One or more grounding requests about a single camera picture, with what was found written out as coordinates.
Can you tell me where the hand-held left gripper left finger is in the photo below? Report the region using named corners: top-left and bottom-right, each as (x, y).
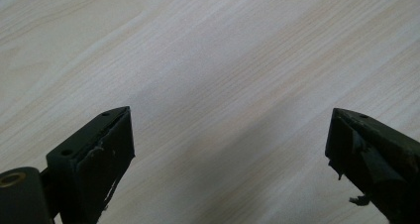
top-left (46, 105), bottom-right (136, 224)

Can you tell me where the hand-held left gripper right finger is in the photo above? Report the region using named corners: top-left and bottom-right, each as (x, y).
top-left (324, 107), bottom-right (420, 224)

